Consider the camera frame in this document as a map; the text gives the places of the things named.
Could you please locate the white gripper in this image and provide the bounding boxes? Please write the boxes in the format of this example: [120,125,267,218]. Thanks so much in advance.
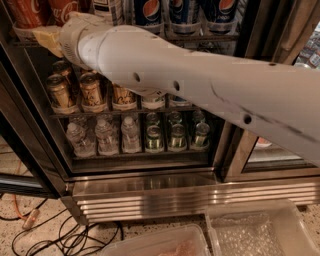
[32,12,110,69]

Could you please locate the red coke can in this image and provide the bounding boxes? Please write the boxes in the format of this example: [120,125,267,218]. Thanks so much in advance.
[5,0,51,42]
[48,0,80,26]

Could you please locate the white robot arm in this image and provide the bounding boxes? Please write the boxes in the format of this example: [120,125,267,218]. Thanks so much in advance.
[32,12,320,166]

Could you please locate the back left gold can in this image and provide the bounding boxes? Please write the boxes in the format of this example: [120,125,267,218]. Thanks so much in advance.
[52,60,79,95]

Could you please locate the gold can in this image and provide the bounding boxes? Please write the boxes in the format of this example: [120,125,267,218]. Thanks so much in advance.
[46,74,78,115]
[80,72,107,113]
[112,84,137,111]
[52,60,79,95]

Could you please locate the front left gold can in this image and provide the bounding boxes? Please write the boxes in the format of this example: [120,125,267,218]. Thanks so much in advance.
[46,74,78,115]

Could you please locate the white black labelled can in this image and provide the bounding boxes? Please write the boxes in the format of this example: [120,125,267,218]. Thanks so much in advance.
[93,0,124,26]

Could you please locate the left blue pepsi can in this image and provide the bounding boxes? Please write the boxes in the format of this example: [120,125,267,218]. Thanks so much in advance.
[133,0,162,34]

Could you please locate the blue pepsi can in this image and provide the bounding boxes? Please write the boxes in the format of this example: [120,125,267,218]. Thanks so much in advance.
[202,0,239,34]
[169,0,199,34]
[133,0,162,34]

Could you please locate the white lacroix can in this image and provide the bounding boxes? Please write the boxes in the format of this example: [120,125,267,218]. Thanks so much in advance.
[141,96,165,109]

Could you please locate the stainless steel fridge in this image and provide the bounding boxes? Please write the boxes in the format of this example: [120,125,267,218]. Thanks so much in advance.
[0,0,320,225]

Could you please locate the middle blue pepsi can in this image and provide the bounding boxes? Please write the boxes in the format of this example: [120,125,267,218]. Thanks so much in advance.
[169,0,199,34]

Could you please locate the left red bull can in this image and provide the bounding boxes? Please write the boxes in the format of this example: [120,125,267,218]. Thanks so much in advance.
[169,95,191,107]

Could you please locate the left green can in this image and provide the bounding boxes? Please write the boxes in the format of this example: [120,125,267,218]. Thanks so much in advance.
[146,125,164,153]

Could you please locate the green can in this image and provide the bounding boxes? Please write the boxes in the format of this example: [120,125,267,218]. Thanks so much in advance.
[168,124,187,152]
[191,122,210,150]
[146,125,164,153]

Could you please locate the middle green can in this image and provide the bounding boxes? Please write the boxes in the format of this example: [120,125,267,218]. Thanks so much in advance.
[168,124,187,152]

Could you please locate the right blue pepsi can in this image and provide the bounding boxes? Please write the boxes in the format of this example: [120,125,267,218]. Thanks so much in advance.
[202,0,239,34]

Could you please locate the right green can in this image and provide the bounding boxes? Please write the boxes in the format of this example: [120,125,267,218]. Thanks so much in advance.
[191,122,210,150]

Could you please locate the red can right compartment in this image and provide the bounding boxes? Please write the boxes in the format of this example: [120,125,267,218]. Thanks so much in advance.
[256,137,272,148]

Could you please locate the left water bottle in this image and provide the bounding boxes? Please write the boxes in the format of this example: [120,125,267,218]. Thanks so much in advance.
[66,122,96,158]

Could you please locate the water bottle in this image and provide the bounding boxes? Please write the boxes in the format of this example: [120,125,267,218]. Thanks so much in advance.
[121,116,141,153]
[95,119,118,156]
[66,122,96,158]

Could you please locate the middle water bottle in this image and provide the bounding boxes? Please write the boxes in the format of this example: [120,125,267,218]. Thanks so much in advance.
[95,119,118,156]

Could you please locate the right water bottle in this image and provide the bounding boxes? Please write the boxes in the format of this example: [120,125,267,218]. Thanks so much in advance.
[121,116,141,153]

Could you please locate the left clear plastic bin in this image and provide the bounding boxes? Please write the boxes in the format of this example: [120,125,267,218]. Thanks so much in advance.
[98,224,211,256]

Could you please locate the clear plastic bin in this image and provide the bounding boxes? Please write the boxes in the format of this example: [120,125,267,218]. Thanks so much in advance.
[98,224,211,256]
[205,200,320,256]

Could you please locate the right clear plastic bin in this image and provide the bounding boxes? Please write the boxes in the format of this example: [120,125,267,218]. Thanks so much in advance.
[205,200,320,256]

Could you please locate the orange extension cord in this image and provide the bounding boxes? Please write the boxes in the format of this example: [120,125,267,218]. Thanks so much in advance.
[11,159,41,231]

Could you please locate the black cables on floor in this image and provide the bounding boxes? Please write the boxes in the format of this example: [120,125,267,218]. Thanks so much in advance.
[0,196,125,256]

